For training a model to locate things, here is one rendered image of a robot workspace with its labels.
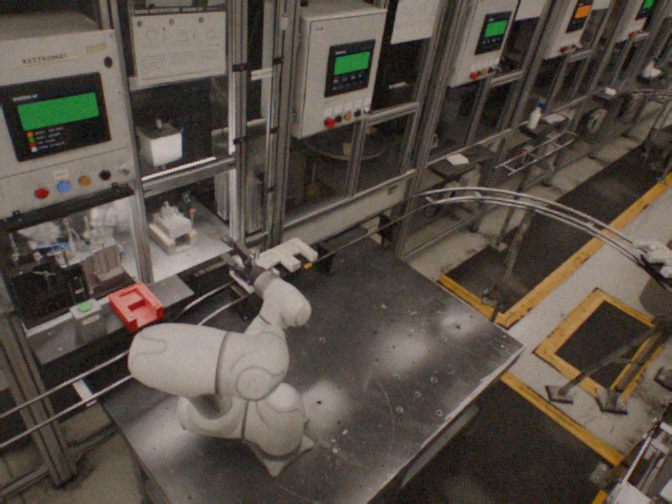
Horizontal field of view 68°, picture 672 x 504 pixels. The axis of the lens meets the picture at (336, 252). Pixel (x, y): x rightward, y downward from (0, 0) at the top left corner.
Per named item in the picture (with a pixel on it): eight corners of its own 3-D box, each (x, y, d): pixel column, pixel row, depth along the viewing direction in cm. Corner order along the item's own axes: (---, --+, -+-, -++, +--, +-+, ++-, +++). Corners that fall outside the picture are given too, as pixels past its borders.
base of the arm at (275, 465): (323, 439, 175) (325, 430, 171) (273, 480, 161) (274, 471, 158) (290, 404, 184) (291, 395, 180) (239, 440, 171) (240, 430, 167)
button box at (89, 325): (83, 343, 165) (76, 318, 158) (73, 329, 169) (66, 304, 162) (107, 332, 170) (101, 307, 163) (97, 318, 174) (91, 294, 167)
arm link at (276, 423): (299, 459, 162) (305, 421, 148) (243, 452, 161) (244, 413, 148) (305, 415, 174) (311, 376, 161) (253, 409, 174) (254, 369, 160)
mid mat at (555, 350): (616, 412, 284) (617, 411, 284) (530, 352, 312) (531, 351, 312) (672, 331, 344) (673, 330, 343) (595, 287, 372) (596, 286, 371)
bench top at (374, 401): (248, 623, 134) (249, 618, 132) (79, 370, 188) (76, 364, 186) (523, 352, 224) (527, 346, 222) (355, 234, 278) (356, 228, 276)
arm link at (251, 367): (293, 329, 114) (234, 321, 114) (286, 358, 97) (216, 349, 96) (286, 383, 116) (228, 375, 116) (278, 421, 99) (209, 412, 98)
